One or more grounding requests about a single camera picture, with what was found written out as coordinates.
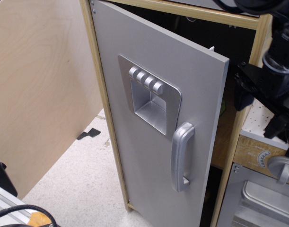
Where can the black box at left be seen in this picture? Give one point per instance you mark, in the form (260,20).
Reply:
(5,182)

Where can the white speckled countertop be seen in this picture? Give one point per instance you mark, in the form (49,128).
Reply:
(256,121)

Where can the silver fridge door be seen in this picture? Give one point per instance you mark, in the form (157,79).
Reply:
(199,73)

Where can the aluminium extrusion rail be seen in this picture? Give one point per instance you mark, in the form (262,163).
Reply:
(8,200)

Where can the silver dispenser panel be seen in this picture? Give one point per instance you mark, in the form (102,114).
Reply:
(150,97)

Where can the silver freezer door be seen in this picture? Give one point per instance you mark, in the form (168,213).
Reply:
(210,4)

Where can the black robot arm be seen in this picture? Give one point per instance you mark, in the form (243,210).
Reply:
(277,56)

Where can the green toy plate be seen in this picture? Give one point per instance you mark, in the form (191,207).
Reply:
(223,107)

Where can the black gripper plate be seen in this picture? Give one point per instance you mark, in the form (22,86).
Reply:
(271,87)

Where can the silver oven knob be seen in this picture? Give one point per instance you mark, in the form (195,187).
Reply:
(279,168)

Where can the silver oven door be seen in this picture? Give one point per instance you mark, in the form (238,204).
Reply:
(235,212)

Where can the black tape on floor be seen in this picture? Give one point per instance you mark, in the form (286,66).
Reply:
(92,133)

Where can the silver oven door handle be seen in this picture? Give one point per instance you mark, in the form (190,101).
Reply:
(266,199)

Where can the silver fridge door handle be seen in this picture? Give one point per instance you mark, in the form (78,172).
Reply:
(179,143)

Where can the plywood side board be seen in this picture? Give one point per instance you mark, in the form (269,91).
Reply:
(48,88)

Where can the orange tape piece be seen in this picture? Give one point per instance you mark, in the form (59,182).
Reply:
(38,219)

